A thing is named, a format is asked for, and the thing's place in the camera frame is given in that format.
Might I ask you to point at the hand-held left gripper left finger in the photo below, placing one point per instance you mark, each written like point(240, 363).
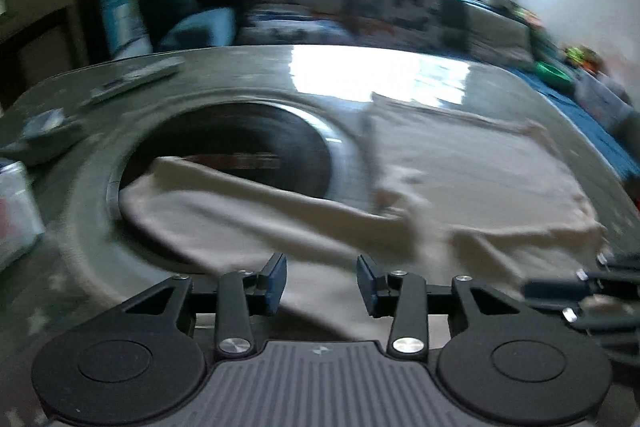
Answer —
point(276, 287)

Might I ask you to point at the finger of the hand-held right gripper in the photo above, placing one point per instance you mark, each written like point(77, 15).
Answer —
point(605, 319)
point(555, 289)

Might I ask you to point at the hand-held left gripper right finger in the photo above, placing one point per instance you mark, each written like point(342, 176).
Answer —
point(367, 287)

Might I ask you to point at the cream knit garment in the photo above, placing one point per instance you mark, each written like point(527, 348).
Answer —
point(450, 187)

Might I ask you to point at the blue cloth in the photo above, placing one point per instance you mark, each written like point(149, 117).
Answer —
point(590, 137)

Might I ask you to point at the clear plastic box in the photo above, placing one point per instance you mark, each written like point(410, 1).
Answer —
point(602, 99)

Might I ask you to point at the green bowl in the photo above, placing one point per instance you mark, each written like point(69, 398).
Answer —
point(552, 74)

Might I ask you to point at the small plush toys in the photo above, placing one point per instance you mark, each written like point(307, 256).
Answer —
point(580, 57)

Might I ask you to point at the grey remote control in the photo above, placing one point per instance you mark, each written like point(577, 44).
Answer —
point(140, 77)

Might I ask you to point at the grey pillow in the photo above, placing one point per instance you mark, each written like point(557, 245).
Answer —
point(500, 34)

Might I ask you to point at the white packet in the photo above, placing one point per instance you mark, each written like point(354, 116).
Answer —
point(17, 212)

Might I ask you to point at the butterfly print pillow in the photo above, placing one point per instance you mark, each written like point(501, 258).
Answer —
point(295, 14)
point(395, 7)

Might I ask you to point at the small grey object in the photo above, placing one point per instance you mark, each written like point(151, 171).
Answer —
point(42, 132)

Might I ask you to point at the teal cart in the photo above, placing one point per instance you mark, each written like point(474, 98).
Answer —
point(120, 19)

